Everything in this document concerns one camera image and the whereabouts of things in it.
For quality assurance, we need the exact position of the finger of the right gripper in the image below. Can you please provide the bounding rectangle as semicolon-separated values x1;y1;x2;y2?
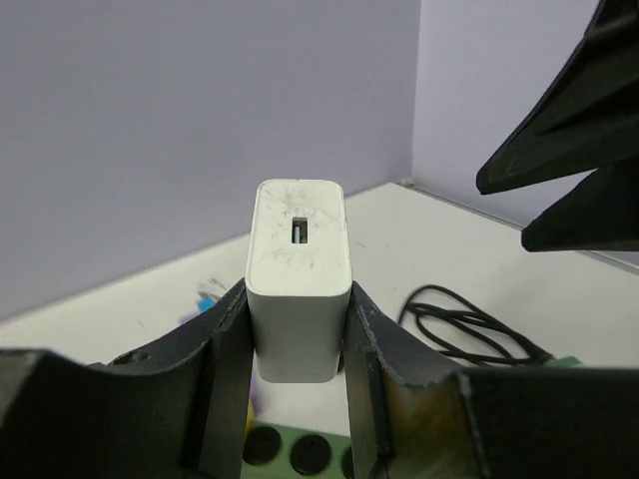
521;159;638;252
476;1;638;195

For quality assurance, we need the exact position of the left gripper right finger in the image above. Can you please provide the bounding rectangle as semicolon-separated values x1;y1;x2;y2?
343;285;638;478

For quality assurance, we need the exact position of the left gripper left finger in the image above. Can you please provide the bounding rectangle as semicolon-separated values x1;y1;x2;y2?
1;282;254;478

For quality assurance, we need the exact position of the purple power strip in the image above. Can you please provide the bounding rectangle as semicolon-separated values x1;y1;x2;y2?
178;311;261;433

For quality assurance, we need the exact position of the mint green plug adapter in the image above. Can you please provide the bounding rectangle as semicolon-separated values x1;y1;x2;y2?
543;356;583;368

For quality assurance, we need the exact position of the white plug of purple strip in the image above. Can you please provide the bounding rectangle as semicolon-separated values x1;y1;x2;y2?
245;179;352;383

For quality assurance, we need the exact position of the green power strip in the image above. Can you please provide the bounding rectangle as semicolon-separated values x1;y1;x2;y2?
241;422;354;479

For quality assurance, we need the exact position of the blue square plug adapter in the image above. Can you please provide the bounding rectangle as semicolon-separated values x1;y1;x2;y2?
196;295;217;313

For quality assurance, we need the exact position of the black power cable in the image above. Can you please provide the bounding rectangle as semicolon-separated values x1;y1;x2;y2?
396;283;555;368

